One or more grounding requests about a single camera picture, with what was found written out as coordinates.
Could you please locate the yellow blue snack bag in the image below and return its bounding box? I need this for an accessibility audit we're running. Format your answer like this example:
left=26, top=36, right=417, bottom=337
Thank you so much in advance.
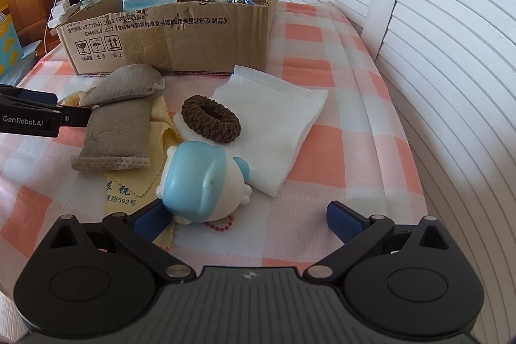
left=0, top=9, right=23, bottom=75

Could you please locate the white cloth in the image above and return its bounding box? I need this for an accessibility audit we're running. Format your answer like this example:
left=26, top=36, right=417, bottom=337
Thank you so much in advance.
left=172, top=64, right=329, bottom=198

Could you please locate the white charger with cable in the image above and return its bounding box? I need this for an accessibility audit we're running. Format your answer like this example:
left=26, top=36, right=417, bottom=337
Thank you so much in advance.
left=46, top=0, right=80, bottom=36

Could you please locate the grey fabric pouch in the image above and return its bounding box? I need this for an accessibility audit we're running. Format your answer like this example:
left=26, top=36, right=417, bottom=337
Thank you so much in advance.
left=80, top=64, right=166, bottom=107
left=71, top=98, right=151, bottom=173

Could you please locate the blue white plush doll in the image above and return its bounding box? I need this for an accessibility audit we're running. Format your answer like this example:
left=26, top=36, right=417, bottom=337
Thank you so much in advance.
left=156, top=141, right=252, bottom=224

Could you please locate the white louvered closet door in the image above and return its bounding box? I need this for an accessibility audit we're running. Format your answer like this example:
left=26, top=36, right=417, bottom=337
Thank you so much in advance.
left=285, top=0, right=515, bottom=343

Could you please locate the brown hair scrunchie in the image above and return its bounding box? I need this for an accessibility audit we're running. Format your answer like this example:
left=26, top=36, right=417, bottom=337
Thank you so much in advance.
left=181, top=95, right=241, bottom=144

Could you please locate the yellow cleaning cloth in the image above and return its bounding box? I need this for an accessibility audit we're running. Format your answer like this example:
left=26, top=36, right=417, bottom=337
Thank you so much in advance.
left=105, top=95, right=183, bottom=251

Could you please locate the blue bed sheet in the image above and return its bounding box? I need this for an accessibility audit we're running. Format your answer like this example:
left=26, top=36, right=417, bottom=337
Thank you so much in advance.
left=0, top=40, right=42, bottom=85

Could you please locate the pink checkered tablecloth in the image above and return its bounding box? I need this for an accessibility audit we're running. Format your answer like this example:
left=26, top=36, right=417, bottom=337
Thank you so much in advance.
left=1, top=3, right=427, bottom=295

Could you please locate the brown cardboard box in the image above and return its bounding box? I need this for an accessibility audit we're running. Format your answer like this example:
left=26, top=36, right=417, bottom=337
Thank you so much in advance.
left=56, top=0, right=277, bottom=75

